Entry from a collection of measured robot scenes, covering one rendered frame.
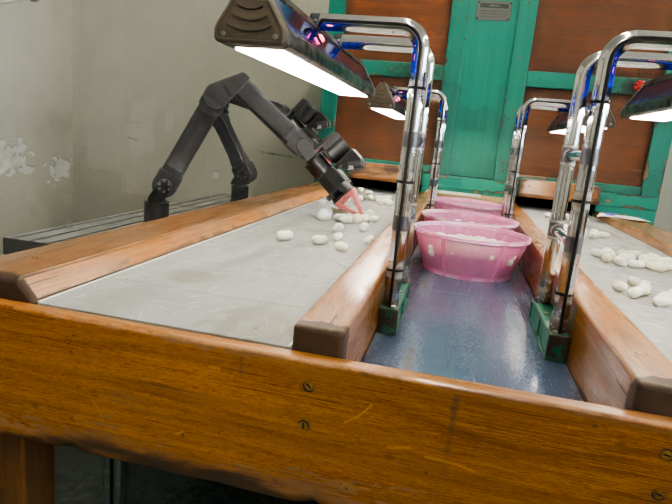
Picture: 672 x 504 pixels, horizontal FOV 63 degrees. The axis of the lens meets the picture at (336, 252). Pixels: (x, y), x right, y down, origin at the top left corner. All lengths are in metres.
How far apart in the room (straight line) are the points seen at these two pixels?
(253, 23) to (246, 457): 0.45
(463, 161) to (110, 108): 2.27
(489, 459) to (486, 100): 1.90
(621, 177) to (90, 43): 3.00
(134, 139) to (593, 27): 2.56
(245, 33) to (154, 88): 2.99
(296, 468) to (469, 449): 0.18
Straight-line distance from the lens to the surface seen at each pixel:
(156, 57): 3.61
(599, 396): 0.69
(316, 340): 0.57
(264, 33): 0.62
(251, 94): 1.49
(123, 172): 3.72
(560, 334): 0.84
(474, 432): 0.56
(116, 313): 0.66
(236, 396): 0.59
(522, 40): 2.37
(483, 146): 2.34
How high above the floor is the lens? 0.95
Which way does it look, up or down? 12 degrees down
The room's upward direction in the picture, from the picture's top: 6 degrees clockwise
